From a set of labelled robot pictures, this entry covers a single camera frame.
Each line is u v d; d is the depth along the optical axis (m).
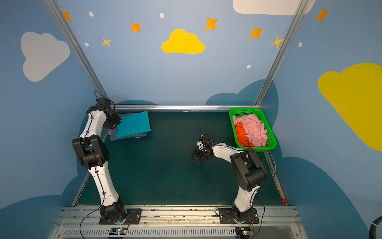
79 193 0.85
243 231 0.72
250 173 0.49
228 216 0.74
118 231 0.71
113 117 0.87
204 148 0.85
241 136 1.04
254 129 1.05
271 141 0.96
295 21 0.74
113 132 1.01
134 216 0.74
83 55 0.86
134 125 1.08
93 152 0.57
